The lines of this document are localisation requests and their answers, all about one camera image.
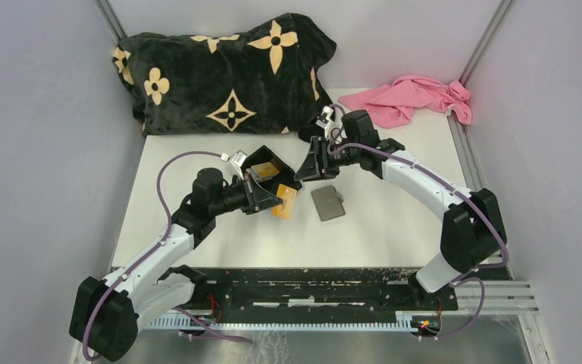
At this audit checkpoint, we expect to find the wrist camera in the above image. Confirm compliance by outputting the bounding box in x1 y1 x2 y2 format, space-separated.
315 105 335 130
228 150 249 177

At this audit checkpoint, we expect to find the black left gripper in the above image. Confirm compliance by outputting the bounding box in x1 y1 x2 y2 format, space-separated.
211 172 282 216

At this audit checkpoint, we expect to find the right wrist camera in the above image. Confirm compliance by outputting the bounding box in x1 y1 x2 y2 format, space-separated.
315 105 335 130

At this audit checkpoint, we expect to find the black plastic card box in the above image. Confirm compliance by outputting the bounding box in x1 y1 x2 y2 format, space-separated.
241 146 302 194

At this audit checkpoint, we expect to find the black floral plush blanket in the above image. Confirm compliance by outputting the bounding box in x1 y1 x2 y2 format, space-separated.
111 13 336 142

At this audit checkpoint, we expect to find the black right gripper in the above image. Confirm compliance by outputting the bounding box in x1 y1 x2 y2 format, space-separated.
294 135 360 182

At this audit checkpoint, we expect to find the slotted grey cable duct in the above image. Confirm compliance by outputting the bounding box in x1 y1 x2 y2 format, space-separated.
146 313 417 333

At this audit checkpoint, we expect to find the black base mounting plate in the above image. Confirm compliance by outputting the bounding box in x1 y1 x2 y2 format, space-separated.
159 266 510 325

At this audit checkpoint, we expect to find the pink cloth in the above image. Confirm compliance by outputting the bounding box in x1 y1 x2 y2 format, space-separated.
339 74 473 129

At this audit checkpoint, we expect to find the grey leather card holder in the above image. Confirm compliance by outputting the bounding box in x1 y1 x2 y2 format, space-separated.
311 185 346 222

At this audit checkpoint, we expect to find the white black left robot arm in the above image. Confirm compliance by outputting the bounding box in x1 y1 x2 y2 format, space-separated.
69 168 283 361

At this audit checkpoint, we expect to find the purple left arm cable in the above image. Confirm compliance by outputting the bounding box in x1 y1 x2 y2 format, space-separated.
80 150 249 362

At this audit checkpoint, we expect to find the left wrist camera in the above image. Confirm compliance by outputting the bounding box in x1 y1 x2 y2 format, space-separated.
228 150 249 177

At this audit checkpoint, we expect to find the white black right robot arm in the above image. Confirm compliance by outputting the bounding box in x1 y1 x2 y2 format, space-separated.
296 104 509 309

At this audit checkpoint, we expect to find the stack of cards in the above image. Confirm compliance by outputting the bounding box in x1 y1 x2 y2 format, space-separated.
247 162 280 182

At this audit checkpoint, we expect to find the orange credit card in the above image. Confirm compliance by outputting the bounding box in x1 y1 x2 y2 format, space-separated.
272 184 298 220

